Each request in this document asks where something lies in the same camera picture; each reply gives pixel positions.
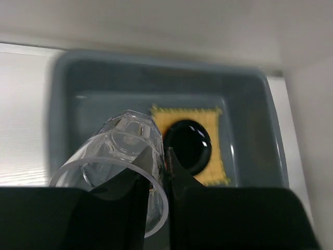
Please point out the black round plate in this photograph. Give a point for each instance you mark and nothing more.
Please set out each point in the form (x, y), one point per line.
(191, 144)

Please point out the grey plastic bin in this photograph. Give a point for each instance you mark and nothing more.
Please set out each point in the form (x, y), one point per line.
(89, 87)

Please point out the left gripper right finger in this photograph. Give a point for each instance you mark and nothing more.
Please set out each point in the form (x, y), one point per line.
(233, 218)

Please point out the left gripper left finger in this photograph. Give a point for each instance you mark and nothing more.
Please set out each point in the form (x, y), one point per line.
(110, 216)

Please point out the clear glass cup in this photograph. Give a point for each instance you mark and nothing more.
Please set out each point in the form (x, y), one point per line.
(128, 141)

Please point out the square bamboo mat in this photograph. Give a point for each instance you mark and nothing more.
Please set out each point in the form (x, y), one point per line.
(214, 173)

